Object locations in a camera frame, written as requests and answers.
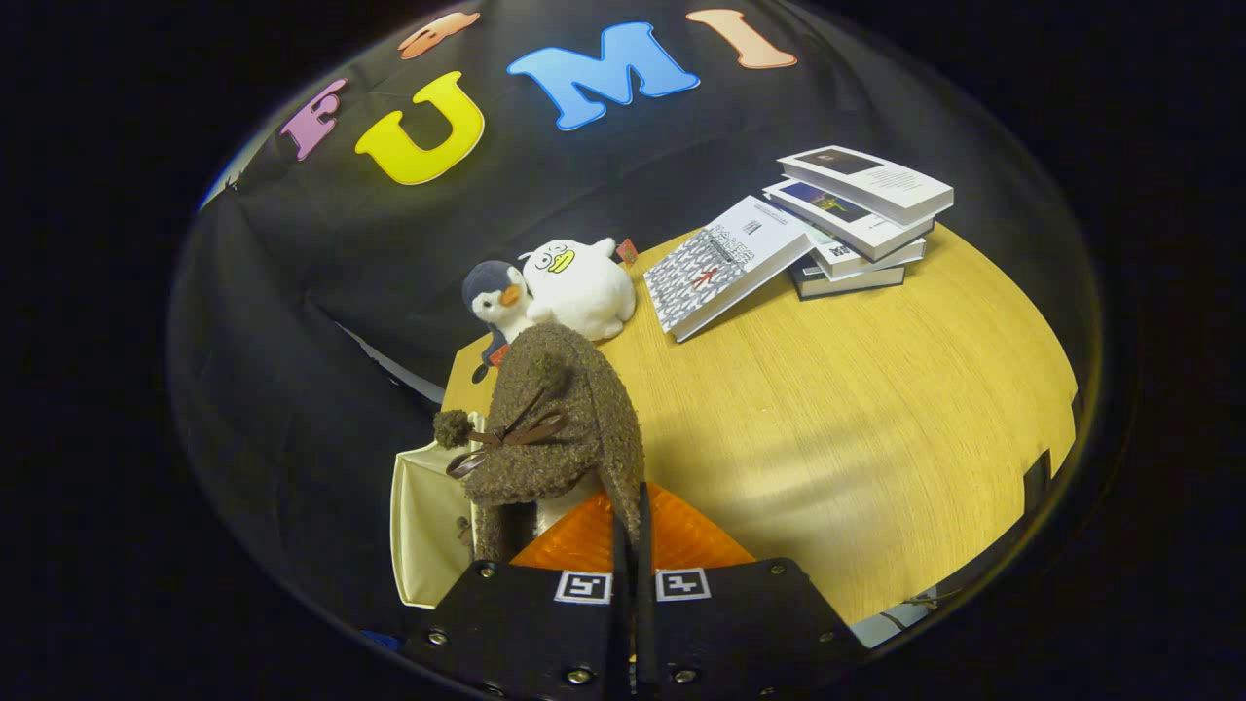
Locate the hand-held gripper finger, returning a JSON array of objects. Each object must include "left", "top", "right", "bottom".
[
  {"left": 404, "top": 492, "right": 634, "bottom": 701},
  {"left": 638, "top": 482, "right": 865, "bottom": 701}
]

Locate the cream storage box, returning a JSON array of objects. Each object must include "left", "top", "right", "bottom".
[{"left": 389, "top": 414, "right": 488, "bottom": 609}]

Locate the brown fuzzy slipper shoe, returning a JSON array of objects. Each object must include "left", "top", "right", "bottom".
[{"left": 433, "top": 323, "right": 646, "bottom": 564}]

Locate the white duck plush toy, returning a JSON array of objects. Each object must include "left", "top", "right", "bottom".
[{"left": 519, "top": 237, "right": 639, "bottom": 342}]

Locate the grey penguin plush toy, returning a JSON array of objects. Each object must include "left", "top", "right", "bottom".
[{"left": 461, "top": 260, "right": 534, "bottom": 384}]

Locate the grey patterned cover book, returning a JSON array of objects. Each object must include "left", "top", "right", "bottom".
[{"left": 642, "top": 196, "right": 814, "bottom": 343}]

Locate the dark grey book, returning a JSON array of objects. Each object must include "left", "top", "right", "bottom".
[{"left": 790, "top": 258, "right": 906, "bottom": 300}]

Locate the thin white book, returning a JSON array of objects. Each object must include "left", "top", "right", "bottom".
[{"left": 813, "top": 234, "right": 926, "bottom": 281}]

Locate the white book with dark picture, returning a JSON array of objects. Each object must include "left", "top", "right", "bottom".
[{"left": 777, "top": 145, "right": 955, "bottom": 227}]

